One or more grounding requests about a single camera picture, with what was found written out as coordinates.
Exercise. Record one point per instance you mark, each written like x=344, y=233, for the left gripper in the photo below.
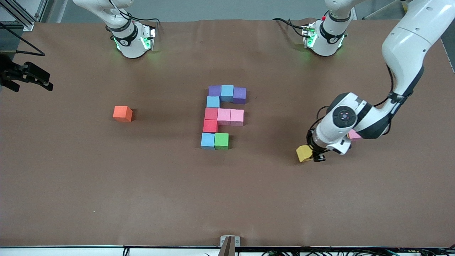
x=314, y=148

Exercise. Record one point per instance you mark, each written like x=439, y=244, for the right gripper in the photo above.
x=14, y=72

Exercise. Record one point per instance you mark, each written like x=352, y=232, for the yellow foam block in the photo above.
x=303, y=153

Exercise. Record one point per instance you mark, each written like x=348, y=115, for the purple foam block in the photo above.
x=214, y=90
x=240, y=95

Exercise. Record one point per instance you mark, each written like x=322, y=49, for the green foam block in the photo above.
x=221, y=141

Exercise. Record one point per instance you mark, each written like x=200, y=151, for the pink foam block with dents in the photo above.
x=224, y=116

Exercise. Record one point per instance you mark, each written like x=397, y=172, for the light blue foam block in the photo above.
x=208, y=141
x=227, y=93
x=213, y=102

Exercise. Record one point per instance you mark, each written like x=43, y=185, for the red foam block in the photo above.
x=210, y=126
x=211, y=113

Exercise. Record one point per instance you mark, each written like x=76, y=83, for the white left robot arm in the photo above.
x=405, y=46

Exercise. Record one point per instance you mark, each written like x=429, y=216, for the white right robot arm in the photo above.
x=128, y=39

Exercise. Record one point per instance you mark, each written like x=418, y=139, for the orange foam block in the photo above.
x=122, y=113

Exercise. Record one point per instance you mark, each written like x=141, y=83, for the brown table cover sheet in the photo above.
x=227, y=206

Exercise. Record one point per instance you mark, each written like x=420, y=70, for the green lit base box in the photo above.
x=308, y=35

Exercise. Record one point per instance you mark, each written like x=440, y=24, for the metal mount bracket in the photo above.
x=229, y=245

